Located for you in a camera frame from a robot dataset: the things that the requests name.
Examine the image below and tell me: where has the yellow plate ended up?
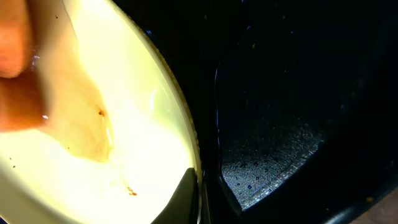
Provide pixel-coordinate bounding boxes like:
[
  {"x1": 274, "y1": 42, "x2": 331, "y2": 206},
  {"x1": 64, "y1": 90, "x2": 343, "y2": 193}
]
[{"x1": 1, "y1": 1, "x2": 201, "y2": 223}]

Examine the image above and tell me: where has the green yellow sponge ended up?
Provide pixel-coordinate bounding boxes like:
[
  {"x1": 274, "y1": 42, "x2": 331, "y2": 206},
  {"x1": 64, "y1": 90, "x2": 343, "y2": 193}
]
[{"x1": 1, "y1": 1, "x2": 113, "y2": 162}]

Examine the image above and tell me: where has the black round tray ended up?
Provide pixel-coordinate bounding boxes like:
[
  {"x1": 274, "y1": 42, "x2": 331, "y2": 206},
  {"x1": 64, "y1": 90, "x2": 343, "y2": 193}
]
[{"x1": 118, "y1": 0, "x2": 397, "y2": 223}]

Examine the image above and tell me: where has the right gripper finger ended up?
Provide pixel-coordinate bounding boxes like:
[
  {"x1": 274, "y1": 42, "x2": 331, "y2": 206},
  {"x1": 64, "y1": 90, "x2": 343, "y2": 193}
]
[{"x1": 152, "y1": 168, "x2": 199, "y2": 224}]

